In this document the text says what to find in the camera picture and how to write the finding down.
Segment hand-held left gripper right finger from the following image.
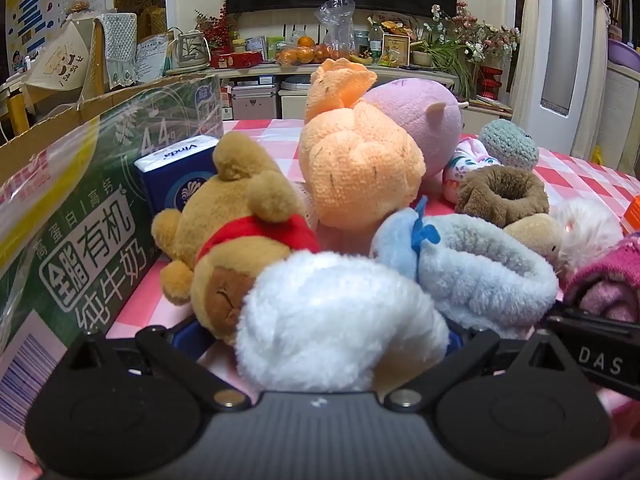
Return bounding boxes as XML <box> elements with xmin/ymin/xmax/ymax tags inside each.
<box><xmin>387</xmin><ymin>325</ymin><xmax>576</xmax><ymax>411</ymax></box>

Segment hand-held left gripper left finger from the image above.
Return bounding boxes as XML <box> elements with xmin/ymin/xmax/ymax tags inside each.
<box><xmin>65</xmin><ymin>321</ymin><xmax>253</xmax><ymax>411</ymax></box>

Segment white fluffy plush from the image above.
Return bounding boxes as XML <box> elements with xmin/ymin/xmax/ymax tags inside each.
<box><xmin>235</xmin><ymin>250</ymin><xmax>451</xmax><ymax>393</ymax></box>

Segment brown plush slipper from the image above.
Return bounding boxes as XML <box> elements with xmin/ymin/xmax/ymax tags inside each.
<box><xmin>455</xmin><ymin>165</ymin><xmax>551</xmax><ymax>228</ymax></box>

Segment blue tissue pack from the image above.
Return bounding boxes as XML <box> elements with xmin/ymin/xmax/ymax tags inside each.
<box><xmin>134</xmin><ymin>139</ymin><xmax>221</xmax><ymax>211</ymax></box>

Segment green printed cardboard box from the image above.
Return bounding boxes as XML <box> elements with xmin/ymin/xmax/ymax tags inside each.
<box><xmin>0</xmin><ymin>72</ymin><xmax>226</xmax><ymax>461</ymax></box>

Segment orange towel plush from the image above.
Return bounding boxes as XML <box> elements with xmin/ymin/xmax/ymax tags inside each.
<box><xmin>298</xmin><ymin>58</ymin><xmax>426</xmax><ymax>233</ymax></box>

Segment pink magenta plush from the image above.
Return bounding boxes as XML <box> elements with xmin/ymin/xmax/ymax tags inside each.
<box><xmin>562</xmin><ymin>232</ymin><xmax>640</xmax><ymax>323</ymax></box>

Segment light blue plush slipper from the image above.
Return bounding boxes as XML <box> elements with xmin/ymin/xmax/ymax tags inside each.
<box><xmin>370</xmin><ymin>197</ymin><xmax>560</xmax><ymax>341</ymax></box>

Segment white fur pompom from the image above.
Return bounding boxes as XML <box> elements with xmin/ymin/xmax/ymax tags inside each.
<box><xmin>550</xmin><ymin>197</ymin><xmax>626</xmax><ymax>276</ymax></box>

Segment beige plush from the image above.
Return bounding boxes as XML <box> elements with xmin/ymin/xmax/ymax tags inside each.
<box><xmin>502</xmin><ymin>212</ymin><xmax>563</xmax><ymax>266</ymax></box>

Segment brown bear plush red shirt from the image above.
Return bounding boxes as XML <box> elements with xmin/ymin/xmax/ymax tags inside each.
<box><xmin>151</xmin><ymin>131</ymin><xmax>321</xmax><ymax>346</ymax></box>

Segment orange packet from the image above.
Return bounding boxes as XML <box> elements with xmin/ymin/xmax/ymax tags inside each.
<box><xmin>620</xmin><ymin>195</ymin><xmax>640</xmax><ymax>233</ymax></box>

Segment white floral cloth doll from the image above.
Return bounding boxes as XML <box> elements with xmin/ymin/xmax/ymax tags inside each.
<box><xmin>442</xmin><ymin>137</ymin><xmax>501</xmax><ymax>203</ymax></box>

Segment red checkered tablecloth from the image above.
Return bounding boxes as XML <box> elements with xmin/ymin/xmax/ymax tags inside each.
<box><xmin>105</xmin><ymin>117</ymin><xmax>640</xmax><ymax>411</ymax></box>

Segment teal crocheted ball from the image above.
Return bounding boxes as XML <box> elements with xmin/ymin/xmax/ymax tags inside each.
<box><xmin>479</xmin><ymin>119</ymin><xmax>540</xmax><ymax>171</ymax></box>

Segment pink pig plush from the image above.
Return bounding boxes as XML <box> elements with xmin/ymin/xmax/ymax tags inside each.
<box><xmin>362</xmin><ymin>79</ymin><xmax>468</xmax><ymax>196</ymax></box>

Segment washing machine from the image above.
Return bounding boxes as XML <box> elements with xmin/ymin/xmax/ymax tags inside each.
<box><xmin>600</xmin><ymin>60</ymin><xmax>640</xmax><ymax>176</ymax></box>

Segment pink storage case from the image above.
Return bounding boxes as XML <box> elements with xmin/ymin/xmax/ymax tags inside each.
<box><xmin>232</xmin><ymin>85</ymin><xmax>278</xmax><ymax>121</ymax></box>

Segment cream television cabinet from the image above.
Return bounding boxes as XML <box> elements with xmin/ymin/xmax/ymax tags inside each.
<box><xmin>165</xmin><ymin>62</ymin><xmax>516</xmax><ymax>121</ymax></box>

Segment red vase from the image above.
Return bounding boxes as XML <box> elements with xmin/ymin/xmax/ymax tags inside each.
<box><xmin>477</xmin><ymin>65</ymin><xmax>503</xmax><ymax>103</ymax></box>

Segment red flat box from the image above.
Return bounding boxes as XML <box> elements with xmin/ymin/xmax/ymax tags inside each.
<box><xmin>210</xmin><ymin>51</ymin><xmax>264</xmax><ymax>69</ymax></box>

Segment white printed paper bag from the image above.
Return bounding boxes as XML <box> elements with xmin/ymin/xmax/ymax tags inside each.
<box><xmin>135</xmin><ymin>32</ymin><xmax>176</xmax><ymax>83</ymax></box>

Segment potted green plant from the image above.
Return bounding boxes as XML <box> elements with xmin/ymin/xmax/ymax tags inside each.
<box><xmin>410</xmin><ymin>35</ymin><xmax>476</xmax><ymax>96</ymax></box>

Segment glass kettle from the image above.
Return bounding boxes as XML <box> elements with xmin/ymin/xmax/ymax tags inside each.
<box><xmin>167</xmin><ymin>27</ymin><xmax>211</xmax><ymax>71</ymax></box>

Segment purple basin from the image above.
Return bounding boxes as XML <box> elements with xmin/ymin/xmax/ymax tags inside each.
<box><xmin>607</xmin><ymin>40</ymin><xmax>640</xmax><ymax>66</ymax></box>

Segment beige tote bag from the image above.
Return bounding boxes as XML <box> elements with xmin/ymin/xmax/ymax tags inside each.
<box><xmin>25</xmin><ymin>17</ymin><xmax>96</xmax><ymax>93</ymax></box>

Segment red berry branches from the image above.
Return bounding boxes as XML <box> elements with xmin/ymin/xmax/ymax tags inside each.
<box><xmin>195</xmin><ymin>2</ymin><xmax>236</xmax><ymax>51</ymax></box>

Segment pink artificial flowers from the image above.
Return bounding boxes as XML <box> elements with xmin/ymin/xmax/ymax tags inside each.
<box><xmin>432</xmin><ymin>2</ymin><xmax>521</xmax><ymax>61</ymax></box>

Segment white standing air conditioner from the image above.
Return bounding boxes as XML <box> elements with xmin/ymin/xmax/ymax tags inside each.
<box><xmin>515</xmin><ymin>0</ymin><xmax>611</xmax><ymax>161</ymax></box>

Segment clear plastic bag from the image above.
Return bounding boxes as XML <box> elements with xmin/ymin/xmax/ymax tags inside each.
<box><xmin>314</xmin><ymin>0</ymin><xmax>357</xmax><ymax>53</ymax></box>

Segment wooden picture frame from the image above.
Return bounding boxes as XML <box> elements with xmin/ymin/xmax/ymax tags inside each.
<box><xmin>382</xmin><ymin>34</ymin><xmax>412</xmax><ymax>67</ymax></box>

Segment wall poster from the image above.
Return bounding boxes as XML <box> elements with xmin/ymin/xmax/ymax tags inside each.
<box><xmin>5</xmin><ymin>0</ymin><xmax>108</xmax><ymax>76</ymax></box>

